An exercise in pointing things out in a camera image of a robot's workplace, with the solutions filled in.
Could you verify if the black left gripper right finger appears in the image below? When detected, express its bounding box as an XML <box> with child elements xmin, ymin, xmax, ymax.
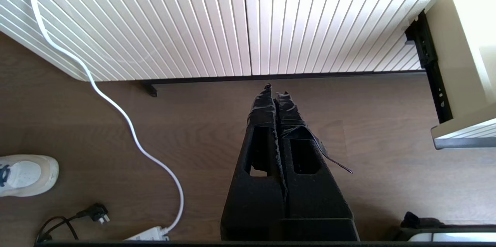
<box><xmin>274</xmin><ymin>91</ymin><xmax>359</xmax><ymax>242</ymax></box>

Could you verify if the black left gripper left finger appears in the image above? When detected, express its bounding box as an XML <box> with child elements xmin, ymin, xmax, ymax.
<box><xmin>221</xmin><ymin>83</ymin><xmax>288</xmax><ymax>242</ymax></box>

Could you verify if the cream ribbed drawer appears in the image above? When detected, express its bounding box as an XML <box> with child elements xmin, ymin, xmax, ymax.
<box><xmin>424</xmin><ymin>0</ymin><xmax>496</xmax><ymax>150</ymax></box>

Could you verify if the grey black robot base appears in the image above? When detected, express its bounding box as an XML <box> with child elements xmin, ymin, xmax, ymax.
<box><xmin>387</xmin><ymin>211</ymin><xmax>496</xmax><ymax>242</ymax></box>

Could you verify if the cream TV cabinet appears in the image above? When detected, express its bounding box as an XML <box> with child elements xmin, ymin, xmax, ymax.
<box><xmin>0</xmin><ymin>0</ymin><xmax>460</xmax><ymax>83</ymax></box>

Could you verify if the white power strip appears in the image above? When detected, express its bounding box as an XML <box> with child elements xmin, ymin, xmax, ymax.
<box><xmin>124</xmin><ymin>226</ymin><xmax>170</xmax><ymax>242</ymax></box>

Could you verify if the white sneaker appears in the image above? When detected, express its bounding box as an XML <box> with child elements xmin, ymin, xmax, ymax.
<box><xmin>0</xmin><ymin>155</ymin><xmax>60</xmax><ymax>198</ymax></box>

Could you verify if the thick white power cable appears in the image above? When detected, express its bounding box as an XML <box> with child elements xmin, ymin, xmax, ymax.
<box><xmin>29</xmin><ymin>0</ymin><xmax>184</xmax><ymax>234</ymax></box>

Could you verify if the black plug with cable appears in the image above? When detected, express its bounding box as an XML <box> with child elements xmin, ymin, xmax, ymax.
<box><xmin>36</xmin><ymin>203</ymin><xmax>111</xmax><ymax>244</ymax></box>

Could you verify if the black metal mounting bracket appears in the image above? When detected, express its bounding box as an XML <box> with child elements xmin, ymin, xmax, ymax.
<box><xmin>405</xmin><ymin>10</ymin><xmax>454</xmax><ymax>124</ymax></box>

